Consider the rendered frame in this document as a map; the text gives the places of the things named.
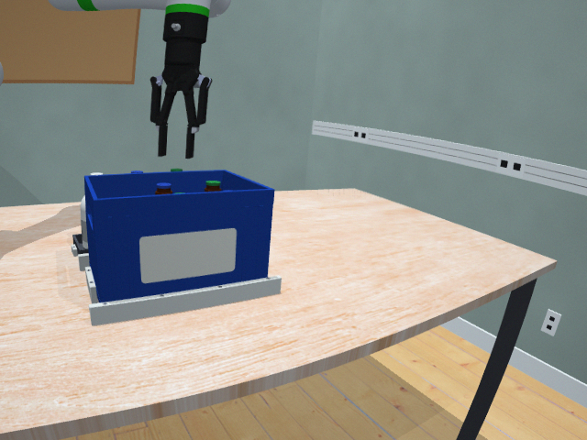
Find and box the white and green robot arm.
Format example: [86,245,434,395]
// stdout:
[48,0,231,44]

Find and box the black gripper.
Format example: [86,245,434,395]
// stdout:
[150,40,212,159]

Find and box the blue crate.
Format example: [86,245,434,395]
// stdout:
[85,170,275,303]

